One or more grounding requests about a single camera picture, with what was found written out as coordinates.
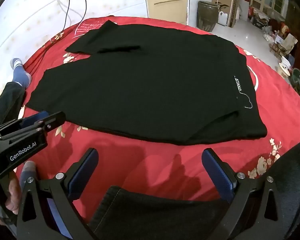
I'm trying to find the pile of household clutter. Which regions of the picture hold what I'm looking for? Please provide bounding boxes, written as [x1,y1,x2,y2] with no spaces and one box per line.
[249,7,300,98]

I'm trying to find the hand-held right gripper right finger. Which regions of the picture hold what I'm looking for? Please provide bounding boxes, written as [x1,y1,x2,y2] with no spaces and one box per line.
[201,148,300,240]

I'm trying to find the tall cardboard box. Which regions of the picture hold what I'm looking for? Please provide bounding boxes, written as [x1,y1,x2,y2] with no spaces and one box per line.
[212,0,239,28]

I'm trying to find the person's dark stitched clothing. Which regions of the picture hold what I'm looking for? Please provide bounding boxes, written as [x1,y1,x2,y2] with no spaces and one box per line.
[89,185,232,240]

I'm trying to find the white plastic jug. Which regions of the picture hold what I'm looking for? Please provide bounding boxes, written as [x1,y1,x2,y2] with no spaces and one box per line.
[217,10,228,27]

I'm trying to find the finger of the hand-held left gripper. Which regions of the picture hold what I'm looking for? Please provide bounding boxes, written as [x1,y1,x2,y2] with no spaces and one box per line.
[18,111,49,128]
[29,112,66,133]

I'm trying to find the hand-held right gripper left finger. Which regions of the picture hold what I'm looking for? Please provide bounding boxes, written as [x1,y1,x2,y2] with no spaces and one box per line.
[16,148,99,240]

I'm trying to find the person's dark trouser leg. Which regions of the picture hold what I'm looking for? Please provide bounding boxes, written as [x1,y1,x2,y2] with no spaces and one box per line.
[0,81,25,130]

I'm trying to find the red floral blanket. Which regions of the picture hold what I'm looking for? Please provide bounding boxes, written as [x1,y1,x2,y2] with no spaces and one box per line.
[14,16,300,220]

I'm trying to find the dark ceramic jar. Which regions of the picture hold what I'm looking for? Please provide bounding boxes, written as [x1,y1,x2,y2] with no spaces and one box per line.
[197,0,219,32]

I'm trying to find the person's left hand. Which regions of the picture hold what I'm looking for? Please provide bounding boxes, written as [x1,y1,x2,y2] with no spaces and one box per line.
[0,171,21,215]

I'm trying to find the black pants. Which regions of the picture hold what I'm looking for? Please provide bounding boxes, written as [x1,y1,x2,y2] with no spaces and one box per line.
[27,20,267,146]

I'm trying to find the person's blue sock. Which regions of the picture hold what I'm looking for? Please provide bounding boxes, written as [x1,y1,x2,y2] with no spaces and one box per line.
[10,58,32,88]

